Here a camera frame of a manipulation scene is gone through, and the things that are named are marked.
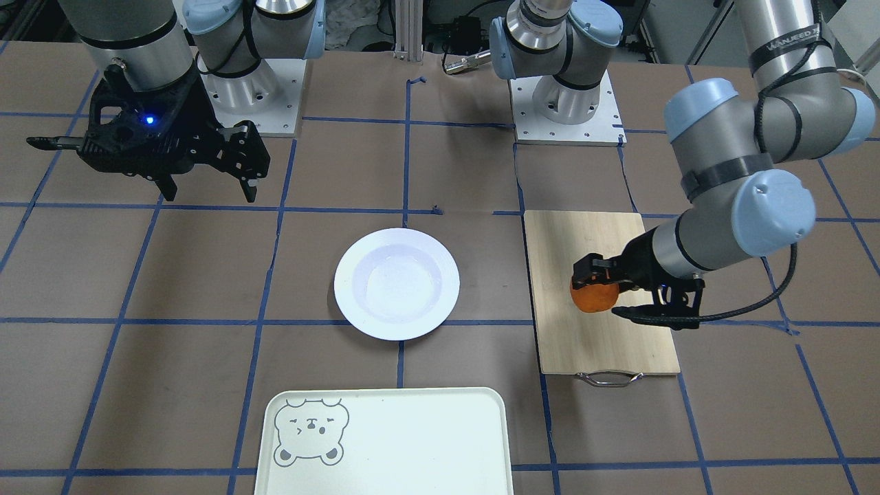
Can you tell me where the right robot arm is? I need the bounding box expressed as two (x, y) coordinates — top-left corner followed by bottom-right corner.
(26, 1), (326, 203)

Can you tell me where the bamboo cutting board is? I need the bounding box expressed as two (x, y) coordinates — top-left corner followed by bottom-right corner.
(524, 210), (680, 386)

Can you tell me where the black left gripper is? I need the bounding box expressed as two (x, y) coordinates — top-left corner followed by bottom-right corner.
(571, 230), (705, 330)

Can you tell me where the aluminium frame post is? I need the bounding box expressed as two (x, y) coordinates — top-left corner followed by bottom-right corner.
(393, 0), (424, 65)

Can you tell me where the orange fruit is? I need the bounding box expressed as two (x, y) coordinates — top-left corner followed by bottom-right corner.
(570, 284), (620, 314)

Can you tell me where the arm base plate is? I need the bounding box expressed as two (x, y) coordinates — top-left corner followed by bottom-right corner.
(509, 72), (628, 146)
(201, 58), (308, 138)

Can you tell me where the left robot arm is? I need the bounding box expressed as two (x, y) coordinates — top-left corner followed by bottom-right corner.
(488, 1), (876, 330)

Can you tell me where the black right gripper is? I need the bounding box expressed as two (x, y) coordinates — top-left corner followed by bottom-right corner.
(26, 63), (270, 204)

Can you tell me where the white round plate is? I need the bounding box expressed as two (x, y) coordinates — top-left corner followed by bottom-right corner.
(333, 228), (460, 341)

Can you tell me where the cream bear tray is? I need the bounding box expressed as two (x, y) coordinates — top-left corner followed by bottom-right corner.
(254, 386), (514, 494)

